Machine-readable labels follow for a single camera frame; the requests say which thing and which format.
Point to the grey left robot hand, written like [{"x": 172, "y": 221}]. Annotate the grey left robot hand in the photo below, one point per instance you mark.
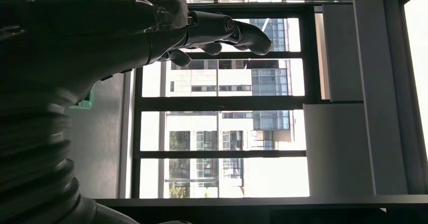
[{"x": 83, "y": 32}]

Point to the black window frame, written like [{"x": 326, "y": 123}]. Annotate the black window frame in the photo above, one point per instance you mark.
[{"x": 217, "y": 103}]

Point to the pale building outside window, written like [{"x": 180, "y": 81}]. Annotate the pale building outside window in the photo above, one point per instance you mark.
[{"x": 200, "y": 82}]

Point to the black inbound scanner machine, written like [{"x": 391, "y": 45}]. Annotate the black inbound scanner machine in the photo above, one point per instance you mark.
[{"x": 267, "y": 212}]

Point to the green plastic crate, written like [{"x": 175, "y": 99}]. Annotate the green plastic crate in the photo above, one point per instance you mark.
[{"x": 85, "y": 103}]

